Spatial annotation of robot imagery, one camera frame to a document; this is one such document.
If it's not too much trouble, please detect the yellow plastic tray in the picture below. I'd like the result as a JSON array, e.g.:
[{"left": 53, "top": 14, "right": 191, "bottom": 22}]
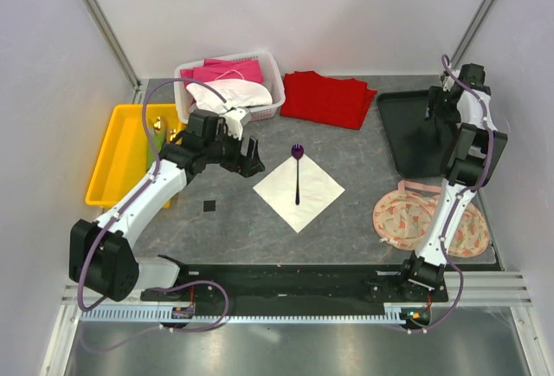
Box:
[{"left": 85, "top": 104, "right": 184, "bottom": 209}]

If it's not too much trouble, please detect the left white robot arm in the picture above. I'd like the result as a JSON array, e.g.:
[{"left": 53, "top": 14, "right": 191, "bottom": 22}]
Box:
[{"left": 68, "top": 107, "right": 265, "bottom": 301}]

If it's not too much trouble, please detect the grey slotted cable duct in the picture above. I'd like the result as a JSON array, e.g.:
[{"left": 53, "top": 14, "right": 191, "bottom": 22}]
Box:
[{"left": 81, "top": 302, "right": 405, "bottom": 324}]

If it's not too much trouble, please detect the small black square marker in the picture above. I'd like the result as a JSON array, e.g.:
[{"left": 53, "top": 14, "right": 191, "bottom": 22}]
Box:
[{"left": 203, "top": 200, "right": 216, "bottom": 212}]

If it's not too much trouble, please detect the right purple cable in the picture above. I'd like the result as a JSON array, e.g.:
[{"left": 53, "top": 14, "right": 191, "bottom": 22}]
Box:
[{"left": 384, "top": 54, "right": 497, "bottom": 334}]

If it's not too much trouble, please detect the purple cable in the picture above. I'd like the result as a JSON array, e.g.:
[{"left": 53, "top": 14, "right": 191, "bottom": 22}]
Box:
[
  {"left": 384, "top": 54, "right": 497, "bottom": 334},
  {"left": 76, "top": 77, "right": 231, "bottom": 353}
]

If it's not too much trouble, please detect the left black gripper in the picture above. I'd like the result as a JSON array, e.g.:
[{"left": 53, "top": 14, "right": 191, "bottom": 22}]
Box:
[{"left": 203, "top": 124, "right": 264, "bottom": 178}]

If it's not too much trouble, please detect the white cloth in basket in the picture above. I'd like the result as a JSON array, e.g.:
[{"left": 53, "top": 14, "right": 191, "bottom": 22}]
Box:
[{"left": 186, "top": 79, "right": 273, "bottom": 114}]

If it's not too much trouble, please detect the pink cloth in basket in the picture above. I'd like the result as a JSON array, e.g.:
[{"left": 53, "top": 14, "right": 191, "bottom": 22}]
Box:
[{"left": 176, "top": 58, "right": 264, "bottom": 84}]

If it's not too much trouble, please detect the white paper napkin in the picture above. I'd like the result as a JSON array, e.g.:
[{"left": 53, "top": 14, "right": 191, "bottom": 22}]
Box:
[{"left": 253, "top": 155, "right": 345, "bottom": 233}]

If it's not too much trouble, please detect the red folded cloth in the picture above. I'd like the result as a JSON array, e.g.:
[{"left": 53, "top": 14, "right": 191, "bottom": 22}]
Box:
[{"left": 280, "top": 71, "right": 377, "bottom": 130}]

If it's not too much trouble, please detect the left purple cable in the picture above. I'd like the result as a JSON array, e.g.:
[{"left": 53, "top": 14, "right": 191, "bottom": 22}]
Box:
[{"left": 76, "top": 77, "right": 231, "bottom": 353}]

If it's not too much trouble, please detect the gold utensil in green napkin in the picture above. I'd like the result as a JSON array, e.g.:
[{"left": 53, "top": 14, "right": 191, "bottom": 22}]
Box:
[{"left": 151, "top": 116, "right": 166, "bottom": 134}]

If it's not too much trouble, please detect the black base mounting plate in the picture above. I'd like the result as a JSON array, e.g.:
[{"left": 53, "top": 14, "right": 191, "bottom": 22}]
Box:
[{"left": 140, "top": 264, "right": 448, "bottom": 316}]

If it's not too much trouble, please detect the black plastic tray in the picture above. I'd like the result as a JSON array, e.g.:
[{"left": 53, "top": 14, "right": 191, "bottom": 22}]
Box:
[{"left": 377, "top": 89, "right": 457, "bottom": 179}]

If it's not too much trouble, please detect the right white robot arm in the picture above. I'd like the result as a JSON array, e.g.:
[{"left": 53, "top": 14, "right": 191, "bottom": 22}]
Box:
[{"left": 396, "top": 55, "right": 507, "bottom": 301}]

